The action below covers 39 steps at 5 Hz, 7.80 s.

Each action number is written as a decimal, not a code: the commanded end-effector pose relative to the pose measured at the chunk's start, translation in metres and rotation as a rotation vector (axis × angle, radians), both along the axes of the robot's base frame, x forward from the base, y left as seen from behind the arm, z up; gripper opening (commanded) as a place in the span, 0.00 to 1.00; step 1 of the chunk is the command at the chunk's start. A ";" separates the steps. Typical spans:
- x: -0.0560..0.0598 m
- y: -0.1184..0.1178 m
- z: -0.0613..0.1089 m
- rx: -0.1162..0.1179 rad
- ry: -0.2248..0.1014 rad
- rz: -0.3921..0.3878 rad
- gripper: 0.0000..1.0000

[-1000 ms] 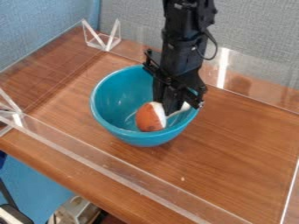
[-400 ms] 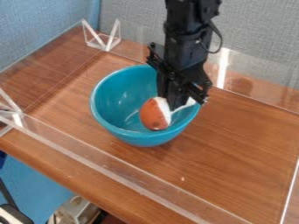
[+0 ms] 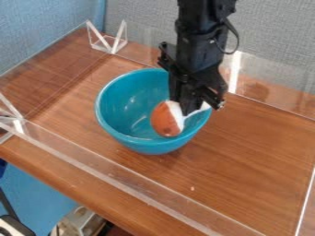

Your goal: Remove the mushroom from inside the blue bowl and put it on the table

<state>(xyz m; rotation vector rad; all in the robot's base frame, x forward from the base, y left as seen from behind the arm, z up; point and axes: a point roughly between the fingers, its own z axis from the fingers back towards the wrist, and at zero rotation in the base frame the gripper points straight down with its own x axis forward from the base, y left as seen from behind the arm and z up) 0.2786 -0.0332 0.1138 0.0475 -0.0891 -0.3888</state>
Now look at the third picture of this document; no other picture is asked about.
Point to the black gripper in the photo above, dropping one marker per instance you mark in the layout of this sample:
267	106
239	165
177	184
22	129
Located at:
193	61

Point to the toy mushroom brown cap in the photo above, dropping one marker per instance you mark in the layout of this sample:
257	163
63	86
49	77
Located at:
167	118

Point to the blue plastic bowl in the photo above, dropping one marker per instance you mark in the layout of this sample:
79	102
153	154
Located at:
123	107

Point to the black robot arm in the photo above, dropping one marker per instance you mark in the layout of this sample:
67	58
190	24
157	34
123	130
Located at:
199	14

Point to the clear acrylic back barrier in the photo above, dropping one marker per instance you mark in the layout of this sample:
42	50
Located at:
280	83

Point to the clear acrylic barrier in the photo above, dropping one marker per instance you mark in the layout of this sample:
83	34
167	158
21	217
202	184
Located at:
179	206
280	83

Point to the clear acrylic front barrier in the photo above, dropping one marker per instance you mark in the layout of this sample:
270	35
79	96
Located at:
179	206

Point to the white object under table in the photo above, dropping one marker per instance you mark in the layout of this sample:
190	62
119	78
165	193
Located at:
81	222

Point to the black stand leg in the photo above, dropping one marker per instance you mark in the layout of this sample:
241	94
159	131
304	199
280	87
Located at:
11	225

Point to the clear acrylic corner bracket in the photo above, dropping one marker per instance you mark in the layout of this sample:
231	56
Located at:
106	43

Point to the clear acrylic left bracket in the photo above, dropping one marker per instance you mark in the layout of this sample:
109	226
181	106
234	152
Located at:
11	120

